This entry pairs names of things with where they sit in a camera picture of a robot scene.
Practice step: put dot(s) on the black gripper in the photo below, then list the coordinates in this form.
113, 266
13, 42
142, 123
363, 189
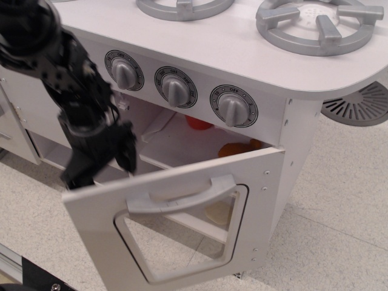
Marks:
94, 144

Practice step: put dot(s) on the grey oven door handle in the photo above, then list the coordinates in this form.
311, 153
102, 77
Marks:
220, 188

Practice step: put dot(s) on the white oven door with window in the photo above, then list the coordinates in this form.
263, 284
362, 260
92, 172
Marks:
167, 252

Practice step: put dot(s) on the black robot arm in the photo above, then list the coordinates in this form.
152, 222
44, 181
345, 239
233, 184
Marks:
34, 43

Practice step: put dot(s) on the white cabinet door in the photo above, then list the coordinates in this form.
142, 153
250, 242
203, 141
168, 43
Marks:
14, 137

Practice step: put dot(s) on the left grey control knob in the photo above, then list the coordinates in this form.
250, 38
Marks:
124, 70

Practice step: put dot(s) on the grey control knob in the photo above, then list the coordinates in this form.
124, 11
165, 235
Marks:
124, 70
234, 106
176, 87

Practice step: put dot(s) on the red toy cup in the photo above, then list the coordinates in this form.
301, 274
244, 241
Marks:
197, 124

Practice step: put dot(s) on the middle grey control knob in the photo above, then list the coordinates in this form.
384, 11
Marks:
176, 87

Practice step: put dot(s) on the orange toy food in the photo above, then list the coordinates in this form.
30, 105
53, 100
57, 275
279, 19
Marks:
239, 147

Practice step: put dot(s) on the white toy kitchen stove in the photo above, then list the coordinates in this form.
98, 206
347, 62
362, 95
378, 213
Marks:
227, 49

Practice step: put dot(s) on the right grey control knob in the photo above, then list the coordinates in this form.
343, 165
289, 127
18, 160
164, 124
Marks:
234, 106

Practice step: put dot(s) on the middle grey burner grate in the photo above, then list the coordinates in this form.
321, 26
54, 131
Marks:
183, 10

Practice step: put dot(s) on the grey burner grate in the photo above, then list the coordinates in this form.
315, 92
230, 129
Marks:
183, 10
318, 28

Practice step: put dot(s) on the right grey burner grate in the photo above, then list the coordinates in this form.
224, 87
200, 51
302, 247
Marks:
318, 28

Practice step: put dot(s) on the grey slotted round disc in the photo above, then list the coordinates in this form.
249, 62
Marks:
363, 108

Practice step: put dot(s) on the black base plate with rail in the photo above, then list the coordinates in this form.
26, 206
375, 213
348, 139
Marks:
26, 275

